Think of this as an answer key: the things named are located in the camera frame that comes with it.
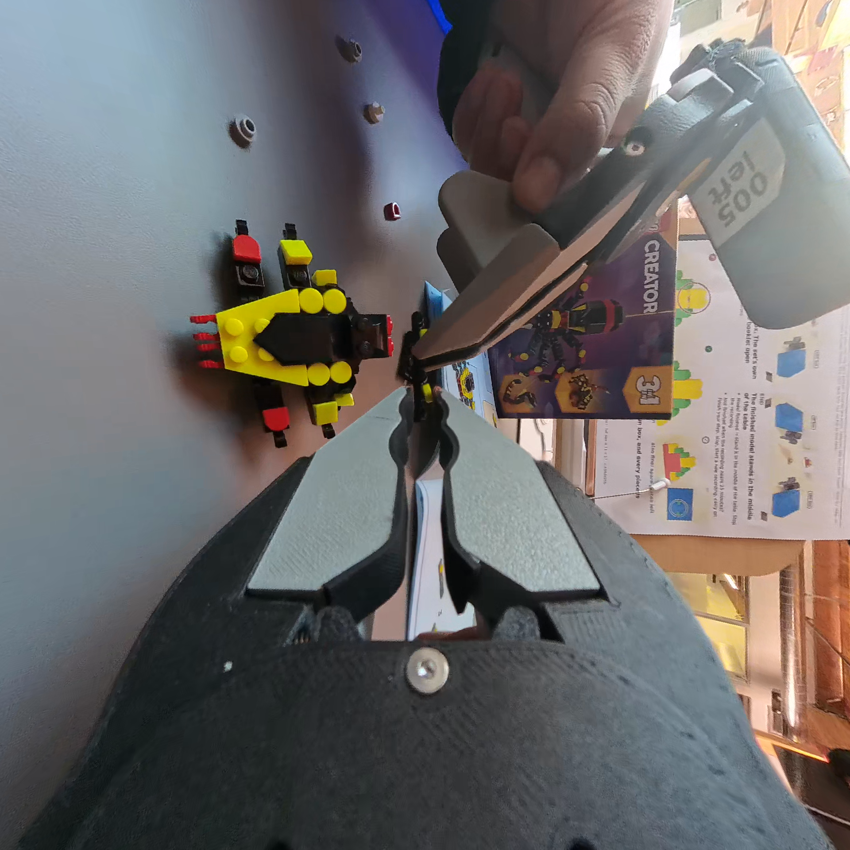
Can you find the person's left hand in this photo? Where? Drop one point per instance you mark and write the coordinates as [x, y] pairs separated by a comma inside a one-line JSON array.
[[584, 79]]

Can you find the lego instruction booklet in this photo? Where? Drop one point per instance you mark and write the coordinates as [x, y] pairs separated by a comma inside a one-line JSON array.
[[428, 551]]

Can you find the purple lego box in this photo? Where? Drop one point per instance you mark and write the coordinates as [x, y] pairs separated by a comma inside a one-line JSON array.
[[597, 372]]

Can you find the yellow black lego model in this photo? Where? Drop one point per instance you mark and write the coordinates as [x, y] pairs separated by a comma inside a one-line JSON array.
[[292, 338]]

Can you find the small red lego piece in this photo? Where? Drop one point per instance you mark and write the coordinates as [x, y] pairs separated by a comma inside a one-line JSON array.
[[392, 211]]

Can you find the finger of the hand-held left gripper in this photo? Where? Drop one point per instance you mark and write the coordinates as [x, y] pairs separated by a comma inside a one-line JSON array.
[[491, 265], [624, 229]]

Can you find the cardboard sheet stand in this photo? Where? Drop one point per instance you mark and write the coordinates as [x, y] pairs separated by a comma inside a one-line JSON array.
[[717, 556]]

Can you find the grey round lego stud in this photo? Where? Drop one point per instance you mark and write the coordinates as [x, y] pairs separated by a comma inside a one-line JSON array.
[[374, 111], [350, 48], [242, 129]]

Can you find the small black lego leg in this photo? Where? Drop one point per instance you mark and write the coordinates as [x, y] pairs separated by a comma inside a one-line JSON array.
[[419, 392]]

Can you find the white printed instruction sheet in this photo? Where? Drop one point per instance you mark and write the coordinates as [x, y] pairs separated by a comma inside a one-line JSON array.
[[744, 425]]

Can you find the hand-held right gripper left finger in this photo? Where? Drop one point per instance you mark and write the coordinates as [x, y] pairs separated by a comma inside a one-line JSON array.
[[332, 518]]

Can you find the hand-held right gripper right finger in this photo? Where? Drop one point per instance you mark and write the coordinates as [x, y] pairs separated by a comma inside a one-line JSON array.
[[511, 518]]

